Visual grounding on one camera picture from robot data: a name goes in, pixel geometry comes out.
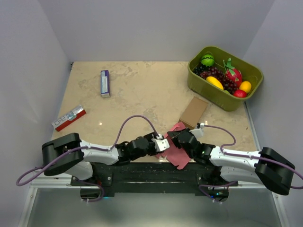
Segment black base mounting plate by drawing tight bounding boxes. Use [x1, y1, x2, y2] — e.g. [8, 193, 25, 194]
[71, 162, 229, 201]

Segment brown cardboard box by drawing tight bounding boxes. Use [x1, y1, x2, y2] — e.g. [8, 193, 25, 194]
[179, 97, 208, 129]

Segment dark purple toy grapes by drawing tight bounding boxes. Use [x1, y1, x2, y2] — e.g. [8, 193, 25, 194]
[193, 65, 238, 95]

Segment red toy apple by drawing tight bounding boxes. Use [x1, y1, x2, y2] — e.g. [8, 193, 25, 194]
[233, 89, 247, 98]

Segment orange toy lemon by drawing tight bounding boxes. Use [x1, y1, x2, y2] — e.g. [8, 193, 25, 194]
[239, 81, 252, 94]

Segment purple toothpaste box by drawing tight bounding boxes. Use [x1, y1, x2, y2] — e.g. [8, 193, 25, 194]
[100, 70, 110, 98]

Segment green toy watermelon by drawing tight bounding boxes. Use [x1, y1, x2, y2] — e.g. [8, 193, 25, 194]
[200, 54, 215, 67]

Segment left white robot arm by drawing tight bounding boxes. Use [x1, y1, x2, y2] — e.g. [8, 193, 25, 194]
[42, 133, 169, 185]

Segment red white toothpaste box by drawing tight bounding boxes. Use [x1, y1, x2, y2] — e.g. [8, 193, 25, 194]
[52, 105, 86, 131]

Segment pink paper box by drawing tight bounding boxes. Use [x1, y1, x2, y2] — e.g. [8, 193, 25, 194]
[156, 133, 191, 170]

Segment olive green plastic bin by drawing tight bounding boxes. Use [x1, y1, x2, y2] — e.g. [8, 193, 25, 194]
[187, 46, 264, 112]

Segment aluminium frame rail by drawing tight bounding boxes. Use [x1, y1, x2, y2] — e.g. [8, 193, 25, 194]
[29, 104, 281, 197]

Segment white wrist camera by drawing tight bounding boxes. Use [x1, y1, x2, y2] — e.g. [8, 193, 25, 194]
[152, 134, 170, 152]
[190, 123, 205, 138]

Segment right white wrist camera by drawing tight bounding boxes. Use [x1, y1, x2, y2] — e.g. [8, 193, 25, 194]
[190, 123, 205, 138]

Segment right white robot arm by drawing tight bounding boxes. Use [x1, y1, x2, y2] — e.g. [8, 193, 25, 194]
[168, 129, 295, 195]

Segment yellow toy mango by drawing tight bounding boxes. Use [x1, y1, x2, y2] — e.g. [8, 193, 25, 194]
[206, 76, 224, 90]

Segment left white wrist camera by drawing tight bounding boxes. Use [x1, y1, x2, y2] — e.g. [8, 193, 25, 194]
[152, 134, 170, 152]

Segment red toy dragon fruit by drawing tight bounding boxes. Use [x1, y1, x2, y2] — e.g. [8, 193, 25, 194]
[223, 58, 242, 88]

